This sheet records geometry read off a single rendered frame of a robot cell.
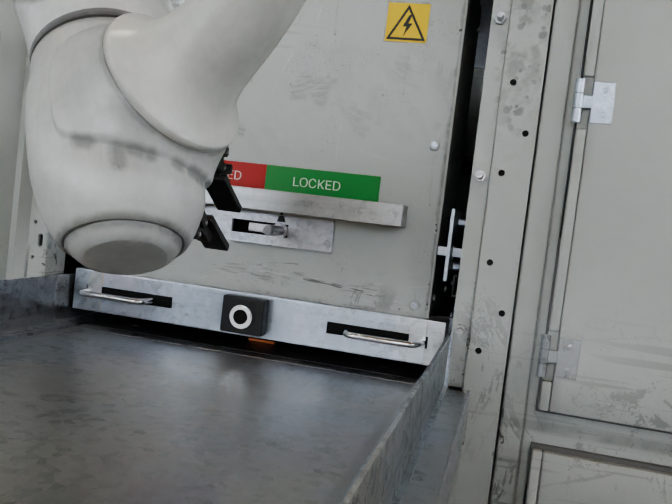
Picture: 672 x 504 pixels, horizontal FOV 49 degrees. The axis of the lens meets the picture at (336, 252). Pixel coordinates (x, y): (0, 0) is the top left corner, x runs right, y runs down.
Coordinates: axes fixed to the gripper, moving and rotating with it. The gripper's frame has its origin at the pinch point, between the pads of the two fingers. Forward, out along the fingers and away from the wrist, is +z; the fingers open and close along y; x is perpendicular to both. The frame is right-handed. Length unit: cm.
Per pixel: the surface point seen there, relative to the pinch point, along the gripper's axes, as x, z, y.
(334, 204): 10.7, 9.8, -8.8
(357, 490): 28, -32, 32
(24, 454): 0.9, -19.0, 32.4
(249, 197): -0.9, 10.0, -8.5
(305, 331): 8.1, 20.9, 4.8
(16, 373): -14.1, -2.7, 23.0
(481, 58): 21, 58, -80
